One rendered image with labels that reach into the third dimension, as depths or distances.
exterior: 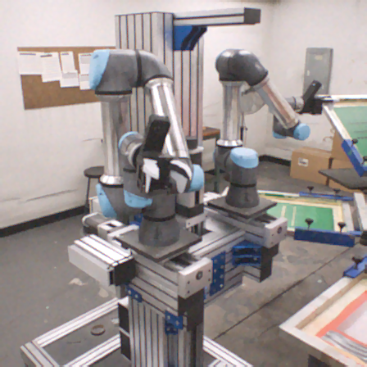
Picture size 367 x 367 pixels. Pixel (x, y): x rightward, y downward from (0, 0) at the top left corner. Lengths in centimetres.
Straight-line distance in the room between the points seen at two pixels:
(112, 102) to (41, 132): 335
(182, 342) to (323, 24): 545
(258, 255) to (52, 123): 330
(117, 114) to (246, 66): 62
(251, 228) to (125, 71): 86
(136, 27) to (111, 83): 40
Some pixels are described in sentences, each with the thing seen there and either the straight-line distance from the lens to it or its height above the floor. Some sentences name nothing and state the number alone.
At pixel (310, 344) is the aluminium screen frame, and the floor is 99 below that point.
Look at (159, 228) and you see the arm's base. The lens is 140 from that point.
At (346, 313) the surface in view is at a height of 96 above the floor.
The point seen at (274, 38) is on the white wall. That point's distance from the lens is 707.
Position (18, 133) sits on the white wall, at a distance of 449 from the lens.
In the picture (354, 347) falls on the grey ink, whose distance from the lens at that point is 156.
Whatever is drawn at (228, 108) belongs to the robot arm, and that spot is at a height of 166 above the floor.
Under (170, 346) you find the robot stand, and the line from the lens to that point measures 203.
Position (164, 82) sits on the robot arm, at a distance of 125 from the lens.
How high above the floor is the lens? 191
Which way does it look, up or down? 18 degrees down
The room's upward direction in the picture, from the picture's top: straight up
